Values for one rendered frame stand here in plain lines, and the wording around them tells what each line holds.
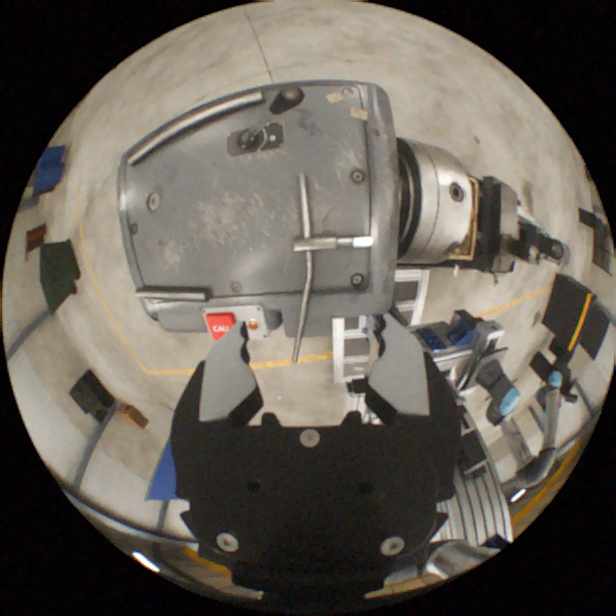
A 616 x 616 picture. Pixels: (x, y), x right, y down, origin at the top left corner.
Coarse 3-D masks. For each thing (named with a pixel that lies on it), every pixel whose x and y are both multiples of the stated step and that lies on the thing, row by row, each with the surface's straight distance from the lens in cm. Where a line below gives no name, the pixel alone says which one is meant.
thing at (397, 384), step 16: (384, 320) 12; (384, 336) 10; (400, 336) 11; (384, 352) 9; (400, 352) 10; (416, 352) 10; (384, 368) 9; (400, 368) 9; (416, 368) 9; (368, 384) 8; (384, 384) 8; (400, 384) 8; (416, 384) 8; (368, 400) 9; (384, 400) 8; (400, 400) 8; (416, 400) 8; (384, 416) 8; (416, 416) 8
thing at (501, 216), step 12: (504, 192) 102; (504, 204) 101; (516, 204) 112; (504, 216) 101; (516, 216) 111; (504, 228) 101; (492, 240) 100; (492, 252) 100; (492, 264) 99; (504, 264) 106; (504, 276) 109
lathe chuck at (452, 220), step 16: (432, 160) 40; (448, 160) 44; (448, 176) 40; (464, 176) 44; (448, 192) 39; (464, 192) 42; (448, 208) 38; (464, 208) 41; (448, 224) 39; (464, 224) 42; (432, 240) 39; (448, 240) 42; (432, 256) 44; (448, 256) 47
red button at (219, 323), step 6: (228, 312) 35; (210, 318) 36; (216, 318) 36; (222, 318) 35; (228, 318) 34; (234, 318) 35; (210, 324) 37; (216, 324) 37; (222, 324) 36; (228, 324) 35; (210, 330) 38; (216, 330) 37; (222, 330) 37; (216, 336) 38
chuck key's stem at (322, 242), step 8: (296, 240) 26; (304, 240) 26; (312, 240) 26; (320, 240) 26; (328, 240) 26; (336, 240) 26; (344, 240) 26; (352, 240) 26; (360, 240) 27; (368, 240) 27; (296, 248) 26; (304, 248) 26; (312, 248) 26; (320, 248) 26; (328, 248) 26; (336, 248) 26
